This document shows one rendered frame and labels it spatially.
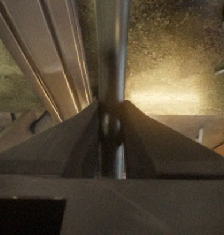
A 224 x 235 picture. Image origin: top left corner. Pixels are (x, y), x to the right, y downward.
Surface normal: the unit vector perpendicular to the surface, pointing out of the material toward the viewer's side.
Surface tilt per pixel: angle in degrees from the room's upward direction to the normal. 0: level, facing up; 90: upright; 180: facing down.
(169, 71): 0
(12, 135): 90
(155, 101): 0
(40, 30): 0
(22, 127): 90
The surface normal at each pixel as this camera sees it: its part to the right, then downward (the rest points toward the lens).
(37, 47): -0.01, 0.92
